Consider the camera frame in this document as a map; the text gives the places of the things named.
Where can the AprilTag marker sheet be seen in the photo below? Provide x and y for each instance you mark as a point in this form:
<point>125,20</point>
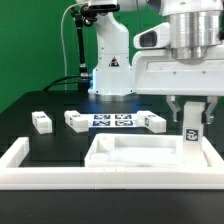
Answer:
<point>113,120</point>

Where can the white U-shaped fence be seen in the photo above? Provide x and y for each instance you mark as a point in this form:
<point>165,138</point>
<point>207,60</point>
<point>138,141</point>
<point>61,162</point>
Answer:
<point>12,177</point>

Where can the black camera on mount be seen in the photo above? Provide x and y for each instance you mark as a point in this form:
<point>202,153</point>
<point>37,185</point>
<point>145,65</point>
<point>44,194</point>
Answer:
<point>103,8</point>

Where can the white desk tabletop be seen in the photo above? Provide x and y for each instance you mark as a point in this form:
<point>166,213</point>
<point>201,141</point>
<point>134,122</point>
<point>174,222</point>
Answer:
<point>141,150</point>

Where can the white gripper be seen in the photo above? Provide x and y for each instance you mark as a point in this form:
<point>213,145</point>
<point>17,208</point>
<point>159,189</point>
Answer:
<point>159,69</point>

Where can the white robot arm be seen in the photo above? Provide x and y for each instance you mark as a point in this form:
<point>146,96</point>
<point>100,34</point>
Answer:
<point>199,20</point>

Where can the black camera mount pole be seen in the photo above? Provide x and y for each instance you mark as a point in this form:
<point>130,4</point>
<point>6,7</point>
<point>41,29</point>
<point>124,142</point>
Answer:
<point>81,43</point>

